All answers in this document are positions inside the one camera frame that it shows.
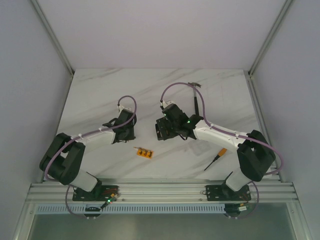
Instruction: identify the black fuse box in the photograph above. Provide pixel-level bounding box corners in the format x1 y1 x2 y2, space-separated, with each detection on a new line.
155 117 178 141

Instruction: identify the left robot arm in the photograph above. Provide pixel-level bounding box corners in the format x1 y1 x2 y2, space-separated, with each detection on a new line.
39 108 137 201

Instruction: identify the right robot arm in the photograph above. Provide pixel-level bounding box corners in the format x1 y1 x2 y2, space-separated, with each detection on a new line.
155 103 276 200

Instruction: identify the orange terminal block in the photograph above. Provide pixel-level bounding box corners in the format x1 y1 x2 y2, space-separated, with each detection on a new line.
134 147 154 160

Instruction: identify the claw hammer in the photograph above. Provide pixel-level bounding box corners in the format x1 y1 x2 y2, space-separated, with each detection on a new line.
188 82 201 116

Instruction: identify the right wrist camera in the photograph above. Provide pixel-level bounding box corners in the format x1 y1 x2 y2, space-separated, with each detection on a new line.
160 100 175 109

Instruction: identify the orange handled screwdriver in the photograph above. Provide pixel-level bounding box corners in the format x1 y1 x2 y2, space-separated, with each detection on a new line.
204 148 227 171

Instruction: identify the aluminium rail frame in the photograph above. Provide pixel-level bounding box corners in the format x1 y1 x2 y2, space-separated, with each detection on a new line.
26 179 298 203

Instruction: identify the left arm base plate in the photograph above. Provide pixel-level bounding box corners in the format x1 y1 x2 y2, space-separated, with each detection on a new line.
72 185 119 202

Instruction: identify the white cable duct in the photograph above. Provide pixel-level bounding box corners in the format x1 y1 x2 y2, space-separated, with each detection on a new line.
34 203 252 215

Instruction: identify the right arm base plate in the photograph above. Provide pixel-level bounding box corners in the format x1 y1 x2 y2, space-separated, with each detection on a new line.
205 184 252 202

